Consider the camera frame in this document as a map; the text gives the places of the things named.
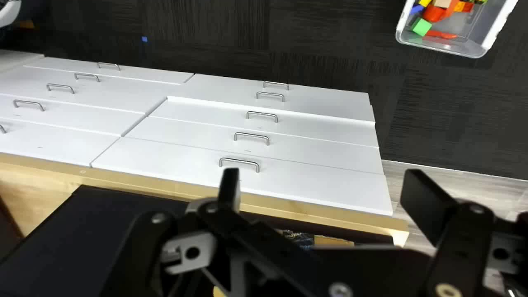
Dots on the red toy block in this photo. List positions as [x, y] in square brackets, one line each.
[438, 14]

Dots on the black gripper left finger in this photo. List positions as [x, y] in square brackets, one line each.
[230, 190]

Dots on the green toy block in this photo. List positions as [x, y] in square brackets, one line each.
[423, 27]

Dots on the white curved object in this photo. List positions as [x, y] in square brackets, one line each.
[9, 10]

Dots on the black shelf cabinet white doors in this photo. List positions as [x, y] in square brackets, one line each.
[67, 241]

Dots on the clear plastic bin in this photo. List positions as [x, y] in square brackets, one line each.
[473, 34]

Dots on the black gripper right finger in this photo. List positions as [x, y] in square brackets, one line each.
[426, 200]

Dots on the white drawer counter wooden top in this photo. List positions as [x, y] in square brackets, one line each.
[286, 149]

